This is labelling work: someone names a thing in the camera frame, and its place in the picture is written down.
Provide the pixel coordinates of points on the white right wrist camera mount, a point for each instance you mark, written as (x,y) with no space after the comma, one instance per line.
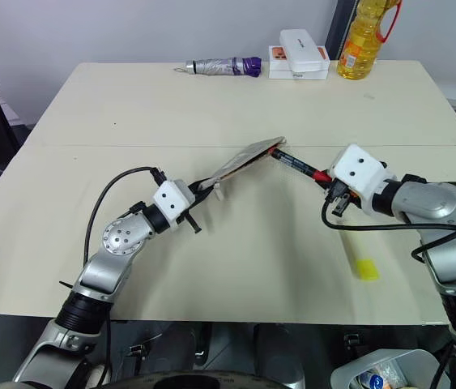
(357,172)

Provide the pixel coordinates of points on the long plain white box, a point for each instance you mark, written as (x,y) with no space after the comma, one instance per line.
(301,48)

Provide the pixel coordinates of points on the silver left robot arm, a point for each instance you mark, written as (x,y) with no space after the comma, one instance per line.
(118,239)

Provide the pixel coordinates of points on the folded silver purple umbrella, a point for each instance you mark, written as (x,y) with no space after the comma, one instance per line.
(219,66)

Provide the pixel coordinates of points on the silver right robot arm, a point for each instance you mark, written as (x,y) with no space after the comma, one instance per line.
(430,206)

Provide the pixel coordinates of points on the yellow cooking oil bottle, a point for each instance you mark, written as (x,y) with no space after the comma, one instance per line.
(359,44)

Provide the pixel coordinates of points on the white box with orange print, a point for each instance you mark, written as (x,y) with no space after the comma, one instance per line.
(280,69)

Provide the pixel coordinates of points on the black round rim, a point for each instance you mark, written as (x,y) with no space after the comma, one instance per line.
(179,379)

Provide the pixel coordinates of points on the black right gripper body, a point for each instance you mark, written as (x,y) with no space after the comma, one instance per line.
(342,200)

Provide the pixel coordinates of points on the yellow highlighter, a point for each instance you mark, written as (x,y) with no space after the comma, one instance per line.
(367,269)

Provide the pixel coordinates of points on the grey plastic bin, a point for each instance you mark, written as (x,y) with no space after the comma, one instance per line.
(397,362)

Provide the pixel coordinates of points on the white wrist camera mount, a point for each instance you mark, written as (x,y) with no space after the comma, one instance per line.
(172,202)
(357,172)

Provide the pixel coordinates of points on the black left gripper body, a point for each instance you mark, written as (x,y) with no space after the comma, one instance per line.
(196,195)

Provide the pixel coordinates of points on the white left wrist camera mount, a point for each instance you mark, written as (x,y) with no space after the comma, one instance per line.
(172,202)

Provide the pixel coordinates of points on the dark vertical post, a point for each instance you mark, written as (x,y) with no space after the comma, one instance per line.
(337,28)

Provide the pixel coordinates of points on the black marker with red cap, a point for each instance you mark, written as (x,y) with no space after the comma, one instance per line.
(292,161)

